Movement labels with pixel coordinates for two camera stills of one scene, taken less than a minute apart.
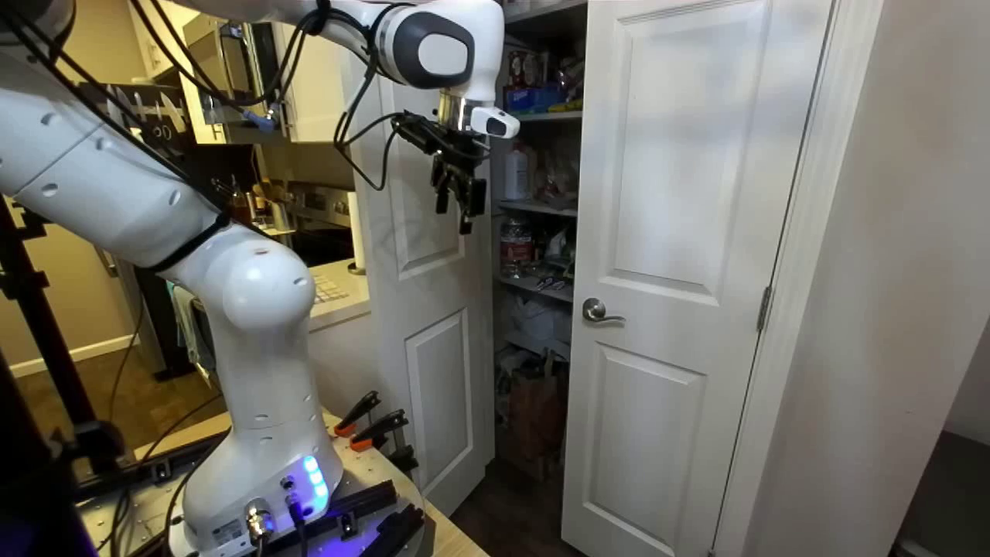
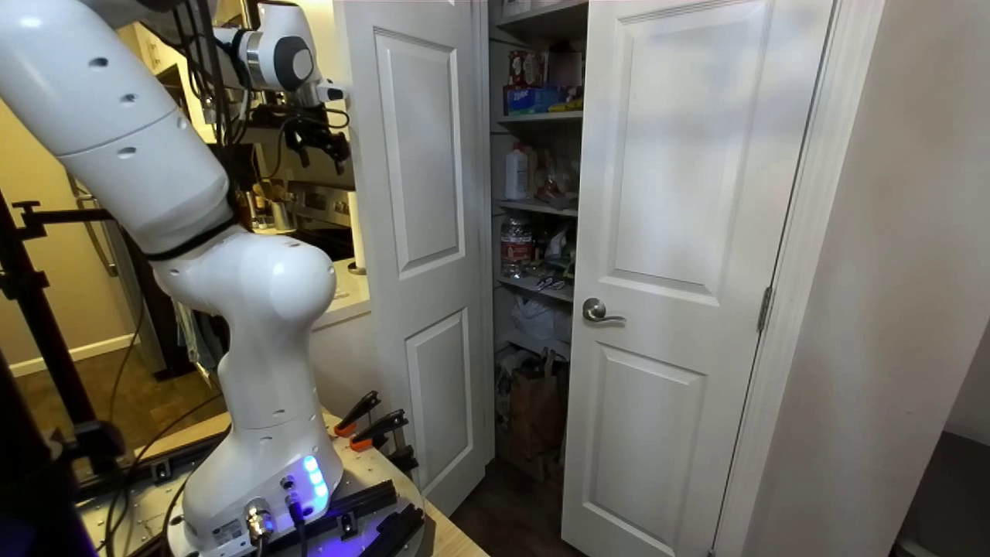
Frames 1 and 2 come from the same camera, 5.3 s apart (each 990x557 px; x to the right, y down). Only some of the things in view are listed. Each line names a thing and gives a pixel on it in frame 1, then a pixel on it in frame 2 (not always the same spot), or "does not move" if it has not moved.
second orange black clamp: x=372 y=434 does not move
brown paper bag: x=529 y=388 does not move
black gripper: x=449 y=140 -> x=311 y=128
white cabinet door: x=432 y=302 does not move
